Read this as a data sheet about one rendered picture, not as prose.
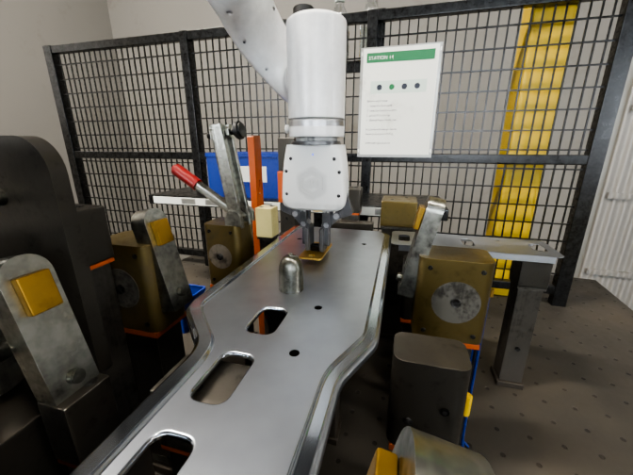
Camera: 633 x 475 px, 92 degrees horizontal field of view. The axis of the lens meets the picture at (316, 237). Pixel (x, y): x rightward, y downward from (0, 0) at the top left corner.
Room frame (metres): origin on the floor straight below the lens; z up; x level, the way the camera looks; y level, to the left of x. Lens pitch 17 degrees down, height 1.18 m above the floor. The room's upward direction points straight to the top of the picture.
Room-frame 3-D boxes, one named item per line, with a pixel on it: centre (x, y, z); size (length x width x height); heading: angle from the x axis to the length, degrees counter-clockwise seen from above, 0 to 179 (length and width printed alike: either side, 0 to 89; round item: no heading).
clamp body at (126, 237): (0.37, 0.24, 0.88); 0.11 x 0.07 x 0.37; 75
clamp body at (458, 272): (0.38, -0.20, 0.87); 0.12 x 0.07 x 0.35; 75
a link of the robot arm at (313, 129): (0.49, 0.00, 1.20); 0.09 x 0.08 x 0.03; 75
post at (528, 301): (0.54, -0.41, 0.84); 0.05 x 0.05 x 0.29; 75
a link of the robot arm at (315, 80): (0.49, 0.00, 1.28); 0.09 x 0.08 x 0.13; 16
